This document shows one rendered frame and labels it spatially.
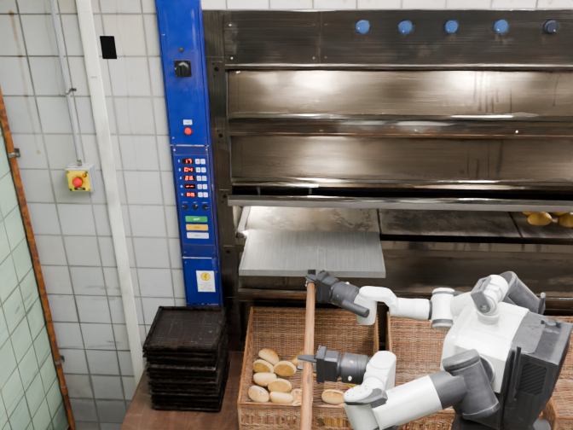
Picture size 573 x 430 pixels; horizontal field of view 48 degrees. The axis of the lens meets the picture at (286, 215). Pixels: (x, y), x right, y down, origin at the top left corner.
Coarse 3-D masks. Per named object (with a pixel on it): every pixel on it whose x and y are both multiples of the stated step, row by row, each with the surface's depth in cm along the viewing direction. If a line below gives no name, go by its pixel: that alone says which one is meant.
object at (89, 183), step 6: (66, 168) 255; (72, 168) 255; (78, 168) 255; (84, 168) 255; (90, 168) 256; (66, 174) 256; (72, 174) 255; (78, 174) 255; (90, 174) 256; (84, 180) 256; (90, 180) 256; (96, 180) 262; (72, 186) 258; (84, 186) 257; (90, 186) 257; (96, 186) 263
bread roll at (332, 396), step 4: (332, 388) 266; (324, 392) 266; (328, 392) 265; (332, 392) 264; (336, 392) 264; (340, 392) 264; (324, 396) 265; (328, 396) 264; (332, 396) 264; (336, 396) 263; (340, 396) 264; (324, 400) 265; (328, 400) 264; (332, 400) 264; (336, 400) 263; (340, 400) 264
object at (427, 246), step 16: (240, 240) 272; (384, 240) 267; (400, 240) 267; (416, 240) 267; (432, 240) 267; (448, 240) 266; (464, 240) 266; (480, 240) 266; (496, 240) 266; (512, 240) 266; (528, 240) 265; (544, 240) 265; (560, 240) 265
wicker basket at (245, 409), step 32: (256, 320) 284; (288, 320) 283; (320, 320) 282; (352, 320) 281; (288, 352) 286; (256, 384) 278; (320, 384) 277; (256, 416) 250; (288, 416) 248; (320, 416) 247
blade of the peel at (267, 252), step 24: (264, 240) 268; (288, 240) 268; (312, 240) 268; (336, 240) 267; (360, 240) 267; (240, 264) 247; (264, 264) 251; (288, 264) 250; (312, 264) 250; (336, 264) 250; (360, 264) 250; (384, 264) 245
